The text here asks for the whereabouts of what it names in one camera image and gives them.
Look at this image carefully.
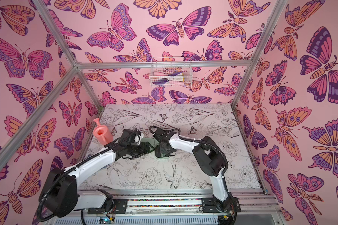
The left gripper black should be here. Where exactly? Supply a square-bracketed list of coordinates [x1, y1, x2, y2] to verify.
[126, 142, 155, 158]

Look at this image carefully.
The green case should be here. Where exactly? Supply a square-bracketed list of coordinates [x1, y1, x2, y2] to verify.
[141, 138, 177, 158]

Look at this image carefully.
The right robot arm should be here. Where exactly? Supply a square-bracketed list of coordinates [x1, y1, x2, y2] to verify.
[149, 126, 230, 202]

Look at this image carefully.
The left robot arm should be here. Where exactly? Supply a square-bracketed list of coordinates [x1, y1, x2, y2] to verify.
[36, 129, 159, 222]

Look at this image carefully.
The pink watering can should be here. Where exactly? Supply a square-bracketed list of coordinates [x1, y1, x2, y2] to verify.
[93, 118, 113, 145]

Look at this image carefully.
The green circuit board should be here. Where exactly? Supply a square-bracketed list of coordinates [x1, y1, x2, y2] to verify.
[99, 217, 114, 225]

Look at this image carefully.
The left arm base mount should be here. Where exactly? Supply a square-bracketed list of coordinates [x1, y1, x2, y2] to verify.
[87, 199, 128, 215]

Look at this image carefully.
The white wire wall basket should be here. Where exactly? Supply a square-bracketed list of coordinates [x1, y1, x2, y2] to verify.
[148, 56, 193, 88]

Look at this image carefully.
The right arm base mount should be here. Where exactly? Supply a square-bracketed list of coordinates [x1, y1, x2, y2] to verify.
[201, 196, 241, 214]

